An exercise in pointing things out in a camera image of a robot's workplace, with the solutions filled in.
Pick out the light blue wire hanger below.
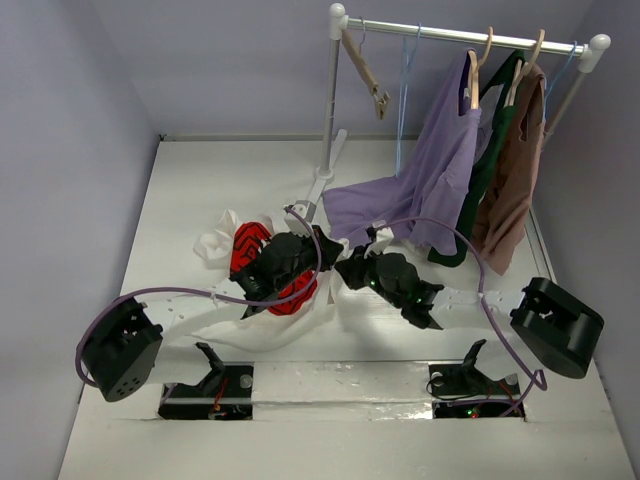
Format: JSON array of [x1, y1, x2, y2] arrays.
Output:
[[395, 23, 422, 177]]

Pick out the white metal clothes rack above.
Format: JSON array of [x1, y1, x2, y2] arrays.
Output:
[[304, 3, 611, 222]]

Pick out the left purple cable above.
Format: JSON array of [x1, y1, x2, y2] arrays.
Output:
[[74, 208, 324, 389]]

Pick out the dark green t shirt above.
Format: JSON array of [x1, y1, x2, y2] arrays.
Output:
[[412, 50, 524, 239]]

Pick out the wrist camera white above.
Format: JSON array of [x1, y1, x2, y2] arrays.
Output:
[[284, 200, 315, 237], [364, 220, 394, 258]]

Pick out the brown t shirt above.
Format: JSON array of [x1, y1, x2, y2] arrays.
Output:
[[472, 66, 546, 275]]

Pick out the wooden hanger with green shirt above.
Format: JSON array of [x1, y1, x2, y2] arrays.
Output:
[[504, 29, 546, 106]]

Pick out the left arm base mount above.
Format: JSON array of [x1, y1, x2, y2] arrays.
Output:
[[158, 342, 254, 421]]

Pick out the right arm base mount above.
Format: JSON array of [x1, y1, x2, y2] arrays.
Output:
[[425, 339, 526, 419]]

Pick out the wooden hanger with purple shirt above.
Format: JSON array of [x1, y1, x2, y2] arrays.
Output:
[[467, 26, 494, 110]]

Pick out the beige wooden clip hanger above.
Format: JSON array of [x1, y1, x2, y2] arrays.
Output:
[[342, 30, 390, 120]]

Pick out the purple t shirt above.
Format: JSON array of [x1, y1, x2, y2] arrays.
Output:
[[323, 49, 481, 255]]

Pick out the white t shirt red print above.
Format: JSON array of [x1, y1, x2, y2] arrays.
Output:
[[165, 210, 342, 353]]

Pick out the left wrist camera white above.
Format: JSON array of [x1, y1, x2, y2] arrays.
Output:
[[284, 200, 315, 237]]

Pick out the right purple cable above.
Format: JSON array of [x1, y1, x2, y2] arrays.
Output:
[[367, 217, 549, 419]]

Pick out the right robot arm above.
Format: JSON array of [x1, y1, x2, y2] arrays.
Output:
[[335, 253, 604, 392]]

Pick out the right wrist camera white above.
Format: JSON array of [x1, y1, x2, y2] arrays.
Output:
[[364, 220, 394, 258]]

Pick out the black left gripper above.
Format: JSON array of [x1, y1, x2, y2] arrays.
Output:
[[274, 224, 341, 292]]

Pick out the blue wire hanger far right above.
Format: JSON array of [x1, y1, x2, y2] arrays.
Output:
[[541, 40, 579, 124]]

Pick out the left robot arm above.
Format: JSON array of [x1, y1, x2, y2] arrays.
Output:
[[75, 222, 345, 402]]

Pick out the purple cable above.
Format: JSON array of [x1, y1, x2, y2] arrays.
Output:
[[367, 217, 549, 419], [74, 208, 324, 389]]

